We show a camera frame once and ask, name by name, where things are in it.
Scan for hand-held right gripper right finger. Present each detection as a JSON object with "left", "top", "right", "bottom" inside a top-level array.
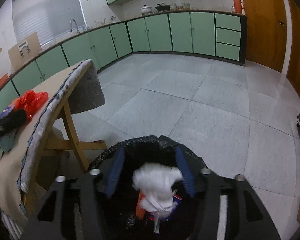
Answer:
[{"left": 175, "top": 146, "right": 282, "bottom": 240}]

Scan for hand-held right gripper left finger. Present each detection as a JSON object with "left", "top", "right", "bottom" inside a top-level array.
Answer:
[{"left": 20, "top": 147, "right": 126, "bottom": 240}]

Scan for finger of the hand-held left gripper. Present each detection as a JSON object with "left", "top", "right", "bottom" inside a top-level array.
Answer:
[{"left": 0, "top": 108, "right": 28, "bottom": 140}]

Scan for white plastic wad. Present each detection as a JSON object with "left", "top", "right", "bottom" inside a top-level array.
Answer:
[{"left": 132, "top": 162, "right": 184, "bottom": 234}]

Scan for black lined trash bin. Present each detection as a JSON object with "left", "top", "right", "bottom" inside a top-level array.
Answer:
[{"left": 86, "top": 135, "right": 209, "bottom": 240}]

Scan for orange mesh net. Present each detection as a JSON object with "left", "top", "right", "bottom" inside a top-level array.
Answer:
[{"left": 136, "top": 191, "right": 147, "bottom": 220}]

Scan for red plastic bag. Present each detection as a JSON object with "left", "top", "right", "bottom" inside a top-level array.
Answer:
[{"left": 15, "top": 91, "right": 49, "bottom": 119}]

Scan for wooden folding table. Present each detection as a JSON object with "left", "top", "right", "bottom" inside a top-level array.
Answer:
[{"left": 44, "top": 99, "right": 108, "bottom": 174}]

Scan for table with beige cloth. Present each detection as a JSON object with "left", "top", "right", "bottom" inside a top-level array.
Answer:
[{"left": 0, "top": 59, "right": 106, "bottom": 228}]

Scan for cardboard box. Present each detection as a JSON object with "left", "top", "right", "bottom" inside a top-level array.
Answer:
[{"left": 8, "top": 32, "right": 42, "bottom": 70}]

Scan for steel faucet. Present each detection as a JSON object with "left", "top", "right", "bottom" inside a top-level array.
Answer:
[{"left": 69, "top": 19, "right": 80, "bottom": 34}]

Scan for white window blind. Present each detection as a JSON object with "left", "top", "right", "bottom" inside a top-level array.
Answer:
[{"left": 12, "top": 0, "right": 87, "bottom": 47}]

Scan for green base cabinets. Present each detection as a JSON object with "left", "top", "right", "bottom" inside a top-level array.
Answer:
[{"left": 0, "top": 11, "right": 248, "bottom": 123}]

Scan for black wok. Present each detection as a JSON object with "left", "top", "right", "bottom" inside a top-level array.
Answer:
[{"left": 155, "top": 2, "right": 171, "bottom": 13}]

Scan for orange thermos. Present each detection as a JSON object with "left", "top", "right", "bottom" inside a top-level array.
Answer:
[{"left": 231, "top": 0, "right": 245, "bottom": 14}]

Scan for white bracket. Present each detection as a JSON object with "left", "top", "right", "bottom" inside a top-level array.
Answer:
[{"left": 17, "top": 41, "right": 30, "bottom": 57}]

